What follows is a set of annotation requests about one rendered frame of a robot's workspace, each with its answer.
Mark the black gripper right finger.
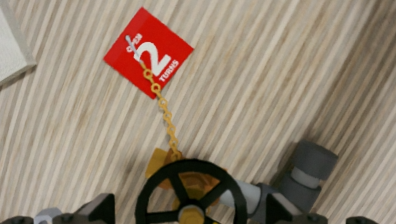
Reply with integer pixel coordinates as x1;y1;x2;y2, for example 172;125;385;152
265;193;379;224

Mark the grey hex nut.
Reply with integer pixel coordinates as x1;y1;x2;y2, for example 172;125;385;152
34;208;62;224

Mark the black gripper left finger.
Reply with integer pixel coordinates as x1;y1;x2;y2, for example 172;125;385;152
0;193;116;224

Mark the red square tag with gold chain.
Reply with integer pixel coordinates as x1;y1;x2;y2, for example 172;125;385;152
102;6;193;161

